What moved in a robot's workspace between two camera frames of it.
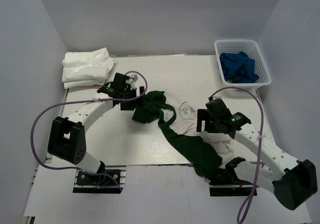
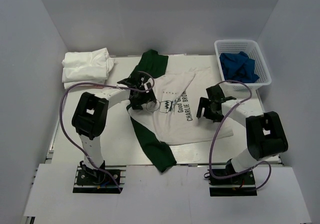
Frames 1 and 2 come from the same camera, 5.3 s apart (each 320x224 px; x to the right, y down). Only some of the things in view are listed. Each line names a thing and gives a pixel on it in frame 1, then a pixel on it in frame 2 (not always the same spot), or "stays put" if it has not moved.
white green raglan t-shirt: x=178 y=120 → x=189 y=110
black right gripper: x=201 y=116 → x=204 y=103
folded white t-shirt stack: x=86 y=69 stays put
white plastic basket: x=242 y=64 stays put
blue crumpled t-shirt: x=238 y=68 stays put
